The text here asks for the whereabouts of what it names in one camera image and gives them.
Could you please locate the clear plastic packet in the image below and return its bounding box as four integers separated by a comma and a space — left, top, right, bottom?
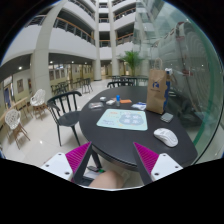
88, 102, 104, 109

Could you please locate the orange flat card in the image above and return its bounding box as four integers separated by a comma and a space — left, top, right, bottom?
120, 100, 132, 103

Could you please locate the round black table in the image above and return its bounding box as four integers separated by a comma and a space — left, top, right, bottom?
79, 86, 198, 171

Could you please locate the person's bare knee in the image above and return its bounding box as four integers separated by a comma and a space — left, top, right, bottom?
90, 170, 124, 189

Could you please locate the white blue tissue packet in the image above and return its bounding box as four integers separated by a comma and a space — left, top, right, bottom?
131, 102, 146, 111

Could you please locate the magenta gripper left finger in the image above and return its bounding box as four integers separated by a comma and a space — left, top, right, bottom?
41, 142, 92, 182

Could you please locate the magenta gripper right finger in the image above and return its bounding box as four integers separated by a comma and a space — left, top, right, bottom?
133, 142, 182, 182

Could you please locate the blue capped small bottle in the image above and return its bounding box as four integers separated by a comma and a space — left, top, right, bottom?
116, 95, 120, 107

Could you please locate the black wooden chair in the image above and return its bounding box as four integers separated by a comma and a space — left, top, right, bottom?
47, 91, 82, 145

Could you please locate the white lattice chair far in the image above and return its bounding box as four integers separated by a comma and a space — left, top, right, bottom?
30, 89, 47, 116

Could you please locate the brown paper bag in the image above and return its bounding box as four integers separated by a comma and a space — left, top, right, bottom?
146, 58, 171, 114

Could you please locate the white lattice chair near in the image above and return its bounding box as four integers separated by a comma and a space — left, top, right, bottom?
5, 109, 29, 144

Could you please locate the white lattice chair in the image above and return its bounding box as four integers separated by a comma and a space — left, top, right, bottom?
30, 89, 47, 116
5, 109, 29, 144

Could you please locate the black chair behind table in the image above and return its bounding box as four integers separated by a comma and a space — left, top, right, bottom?
107, 81, 134, 88

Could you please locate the white computer mouse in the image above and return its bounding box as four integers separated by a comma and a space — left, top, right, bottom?
154, 128, 178, 147

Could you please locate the small grey box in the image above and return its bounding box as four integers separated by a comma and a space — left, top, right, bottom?
160, 113, 174, 123

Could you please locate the light green mouse pad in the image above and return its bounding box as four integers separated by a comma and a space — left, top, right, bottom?
96, 109, 148, 131

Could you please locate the small white box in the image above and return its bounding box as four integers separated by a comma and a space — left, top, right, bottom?
106, 100, 115, 105

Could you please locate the potted palm plant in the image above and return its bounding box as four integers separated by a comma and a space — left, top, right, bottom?
119, 50, 143, 75

